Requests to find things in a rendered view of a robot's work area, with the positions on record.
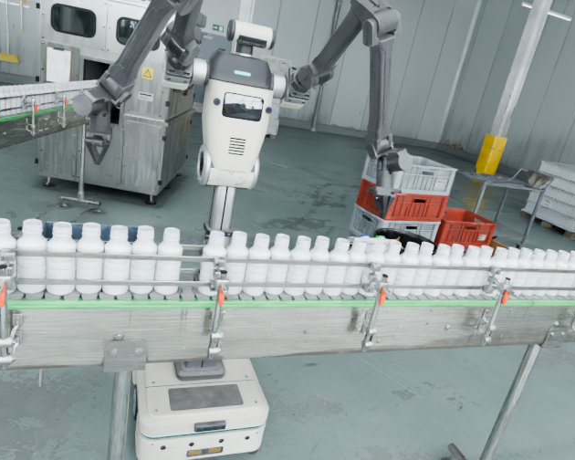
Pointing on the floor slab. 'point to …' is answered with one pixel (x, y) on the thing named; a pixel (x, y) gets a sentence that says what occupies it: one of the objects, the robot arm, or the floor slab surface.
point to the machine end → (97, 54)
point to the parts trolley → (504, 200)
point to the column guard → (490, 154)
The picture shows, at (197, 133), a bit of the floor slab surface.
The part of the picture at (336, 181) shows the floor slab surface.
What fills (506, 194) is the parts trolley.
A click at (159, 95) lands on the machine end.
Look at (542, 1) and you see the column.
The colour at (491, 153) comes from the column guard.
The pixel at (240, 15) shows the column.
